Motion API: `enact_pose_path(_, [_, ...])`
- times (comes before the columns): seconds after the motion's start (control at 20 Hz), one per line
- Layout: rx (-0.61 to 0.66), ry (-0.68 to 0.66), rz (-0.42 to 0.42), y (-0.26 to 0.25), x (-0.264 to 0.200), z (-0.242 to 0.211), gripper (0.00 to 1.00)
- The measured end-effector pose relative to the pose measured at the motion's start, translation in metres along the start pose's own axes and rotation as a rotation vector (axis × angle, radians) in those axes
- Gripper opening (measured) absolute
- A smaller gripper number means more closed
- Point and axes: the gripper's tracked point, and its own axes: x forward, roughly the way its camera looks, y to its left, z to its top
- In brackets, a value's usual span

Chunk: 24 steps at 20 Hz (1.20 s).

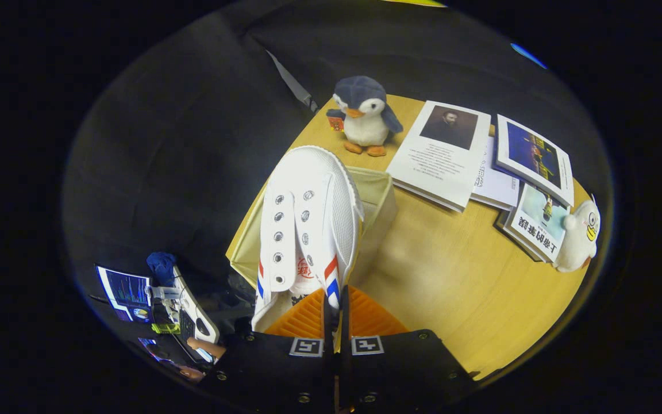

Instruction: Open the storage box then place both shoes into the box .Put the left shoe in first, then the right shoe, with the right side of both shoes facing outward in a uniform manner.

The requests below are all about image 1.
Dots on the book with pale sky cover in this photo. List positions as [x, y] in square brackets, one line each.
[538, 224]

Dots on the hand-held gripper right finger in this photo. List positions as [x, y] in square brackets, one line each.
[400, 368]

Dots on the cream fabric storage box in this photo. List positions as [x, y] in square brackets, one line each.
[378, 207]

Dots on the book with blue picture cover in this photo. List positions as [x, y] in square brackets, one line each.
[535, 152]

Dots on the small green object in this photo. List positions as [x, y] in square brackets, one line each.
[165, 328]

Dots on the white duck plush toy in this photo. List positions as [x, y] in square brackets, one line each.
[578, 236]

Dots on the blue cloth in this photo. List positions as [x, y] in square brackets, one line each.
[161, 267]

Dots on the white book with portrait cover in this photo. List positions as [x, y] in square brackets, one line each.
[440, 167]

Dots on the computer screen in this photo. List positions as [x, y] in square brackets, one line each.
[127, 290]

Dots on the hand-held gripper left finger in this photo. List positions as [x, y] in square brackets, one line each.
[273, 368]

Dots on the thin white booklet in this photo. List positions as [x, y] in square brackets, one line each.
[495, 184]

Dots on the blue penguin plush toy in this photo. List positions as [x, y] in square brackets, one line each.
[365, 123]

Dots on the white canvas shoe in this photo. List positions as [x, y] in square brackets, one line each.
[308, 190]

